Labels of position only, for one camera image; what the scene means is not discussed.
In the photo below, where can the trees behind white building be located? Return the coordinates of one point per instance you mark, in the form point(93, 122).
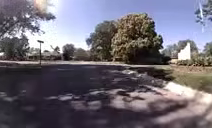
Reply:
point(170, 50)

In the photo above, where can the grey asphalt road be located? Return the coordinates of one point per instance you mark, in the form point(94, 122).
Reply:
point(77, 86)

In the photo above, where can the overhanging tree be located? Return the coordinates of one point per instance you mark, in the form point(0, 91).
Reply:
point(10, 16)

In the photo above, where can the tree branches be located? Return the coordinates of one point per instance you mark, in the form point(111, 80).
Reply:
point(209, 11)

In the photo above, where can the large light green tree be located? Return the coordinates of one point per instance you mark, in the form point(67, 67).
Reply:
point(137, 36)

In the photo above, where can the small dark tree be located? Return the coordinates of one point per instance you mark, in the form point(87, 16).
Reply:
point(68, 51)

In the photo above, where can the large dark green tree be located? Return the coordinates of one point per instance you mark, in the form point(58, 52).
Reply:
point(102, 40)

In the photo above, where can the grass lawn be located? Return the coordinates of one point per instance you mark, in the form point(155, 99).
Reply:
point(197, 78)

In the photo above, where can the green hedge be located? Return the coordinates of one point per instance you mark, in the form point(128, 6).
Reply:
point(200, 61)

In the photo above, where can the pale concrete kerb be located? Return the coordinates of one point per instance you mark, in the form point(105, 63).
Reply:
point(180, 89)

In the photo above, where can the white building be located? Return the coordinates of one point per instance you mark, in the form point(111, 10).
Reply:
point(185, 53)

